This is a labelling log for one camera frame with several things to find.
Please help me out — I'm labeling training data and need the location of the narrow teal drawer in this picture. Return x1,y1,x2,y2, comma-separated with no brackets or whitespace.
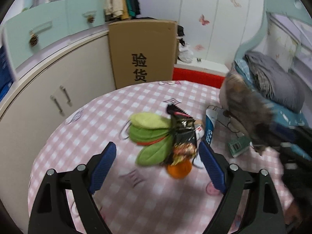
65,0,106,34

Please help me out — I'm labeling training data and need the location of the green white packet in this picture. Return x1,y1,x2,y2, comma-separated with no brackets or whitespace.
227,136,252,158

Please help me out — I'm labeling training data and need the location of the white red-label packet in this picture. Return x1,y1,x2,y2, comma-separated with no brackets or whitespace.
194,124,205,140

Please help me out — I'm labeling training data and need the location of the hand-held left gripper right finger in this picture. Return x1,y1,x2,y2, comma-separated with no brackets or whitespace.
199,140,286,234

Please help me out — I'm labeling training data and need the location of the metal cabinet handle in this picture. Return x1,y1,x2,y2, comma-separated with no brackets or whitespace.
50,95,65,116
60,85,73,107

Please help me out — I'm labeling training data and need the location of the red covered low bench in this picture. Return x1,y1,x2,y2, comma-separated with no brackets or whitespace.
173,67,231,88

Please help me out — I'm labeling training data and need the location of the large cardboard box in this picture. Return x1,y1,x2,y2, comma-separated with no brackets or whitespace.
108,19,179,90

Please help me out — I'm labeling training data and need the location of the wide teal drawer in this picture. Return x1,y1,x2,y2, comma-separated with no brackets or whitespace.
0,1,71,79

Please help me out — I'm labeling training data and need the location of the blue shopping bag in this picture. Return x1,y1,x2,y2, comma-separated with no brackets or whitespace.
0,44,14,100

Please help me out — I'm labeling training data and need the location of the grey rolled duvet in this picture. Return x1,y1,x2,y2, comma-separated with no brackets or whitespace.
245,51,306,113

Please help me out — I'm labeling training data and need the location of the grey tabby cat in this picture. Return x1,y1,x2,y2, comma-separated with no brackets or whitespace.
219,74,281,156

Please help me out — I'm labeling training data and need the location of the black clothes pile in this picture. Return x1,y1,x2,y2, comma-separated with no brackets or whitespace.
177,26,188,46

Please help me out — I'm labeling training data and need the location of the yellow hanging garment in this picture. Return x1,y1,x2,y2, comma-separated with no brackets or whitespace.
121,0,130,20

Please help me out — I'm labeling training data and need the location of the white board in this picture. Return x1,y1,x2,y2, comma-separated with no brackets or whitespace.
175,59,233,74

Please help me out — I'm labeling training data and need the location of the teal candy print bedsheet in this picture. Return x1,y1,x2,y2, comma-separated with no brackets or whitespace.
267,102,312,158

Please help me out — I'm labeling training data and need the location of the black pink serrated wrapper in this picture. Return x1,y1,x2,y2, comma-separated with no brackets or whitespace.
166,104,193,119

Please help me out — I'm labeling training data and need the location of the black shiny snack wrapper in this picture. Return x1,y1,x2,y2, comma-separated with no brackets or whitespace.
168,117,198,164

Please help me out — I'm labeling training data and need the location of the green leaf-shaped felt toy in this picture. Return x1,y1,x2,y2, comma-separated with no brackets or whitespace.
129,112,175,168

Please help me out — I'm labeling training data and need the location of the blue plaid pillow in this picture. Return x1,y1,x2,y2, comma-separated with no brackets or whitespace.
233,60,260,90

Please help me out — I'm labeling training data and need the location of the white plastic bag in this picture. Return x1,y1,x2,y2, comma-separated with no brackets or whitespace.
178,43,195,63

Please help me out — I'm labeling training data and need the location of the orange tangerine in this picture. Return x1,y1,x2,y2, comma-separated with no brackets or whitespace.
167,160,193,180

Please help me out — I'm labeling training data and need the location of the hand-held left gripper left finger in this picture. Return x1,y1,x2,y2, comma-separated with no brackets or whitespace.
27,141,117,234

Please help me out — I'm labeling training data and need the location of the white low cabinet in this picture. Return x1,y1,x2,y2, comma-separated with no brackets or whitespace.
0,27,117,152

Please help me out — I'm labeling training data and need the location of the blue white carton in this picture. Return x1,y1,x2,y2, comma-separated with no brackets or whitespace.
203,105,221,150

